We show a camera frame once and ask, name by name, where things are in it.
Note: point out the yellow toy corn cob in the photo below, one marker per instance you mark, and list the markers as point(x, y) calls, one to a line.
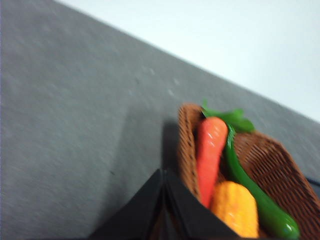
point(237, 208)

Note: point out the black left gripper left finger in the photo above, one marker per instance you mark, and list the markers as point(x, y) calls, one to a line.
point(136, 218)

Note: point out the green toy chili pepper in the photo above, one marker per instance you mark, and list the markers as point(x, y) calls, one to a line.
point(275, 222)

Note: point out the orange-red toy carrot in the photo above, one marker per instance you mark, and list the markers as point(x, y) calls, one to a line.
point(210, 147)

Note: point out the brown wicker basket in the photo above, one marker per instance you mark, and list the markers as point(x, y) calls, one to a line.
point(265, 162)

